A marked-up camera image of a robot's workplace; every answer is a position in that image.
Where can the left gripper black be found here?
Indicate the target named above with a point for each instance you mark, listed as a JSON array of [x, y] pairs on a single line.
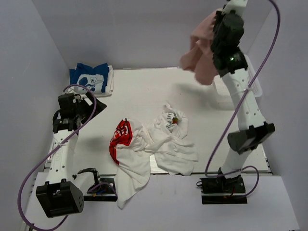
[[89, 106]]

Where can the white t shirt red print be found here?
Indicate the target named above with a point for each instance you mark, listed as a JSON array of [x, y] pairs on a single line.
[[127, 149]]

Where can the white t shirt black lettering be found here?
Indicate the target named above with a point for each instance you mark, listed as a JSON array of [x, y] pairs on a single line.
[[173, 151]]

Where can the pink t shirt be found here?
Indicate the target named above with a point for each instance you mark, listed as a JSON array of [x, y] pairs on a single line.
[[199, 59]]

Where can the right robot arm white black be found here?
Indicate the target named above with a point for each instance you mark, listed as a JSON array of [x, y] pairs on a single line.
[[232, 67]]

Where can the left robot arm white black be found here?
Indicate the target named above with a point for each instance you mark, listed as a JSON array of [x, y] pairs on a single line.
[[59, 196]]

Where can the folded white t shirt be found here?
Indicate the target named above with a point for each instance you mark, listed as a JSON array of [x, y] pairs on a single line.
[[108, 84]]

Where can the folded blue t shirt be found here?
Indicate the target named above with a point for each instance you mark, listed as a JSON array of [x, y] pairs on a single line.
[[87, 78]]

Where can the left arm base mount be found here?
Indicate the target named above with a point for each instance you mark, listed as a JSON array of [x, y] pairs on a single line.
[[104, 191]]

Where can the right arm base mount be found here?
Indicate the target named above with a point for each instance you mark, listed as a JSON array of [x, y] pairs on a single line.
[[222, 191]]

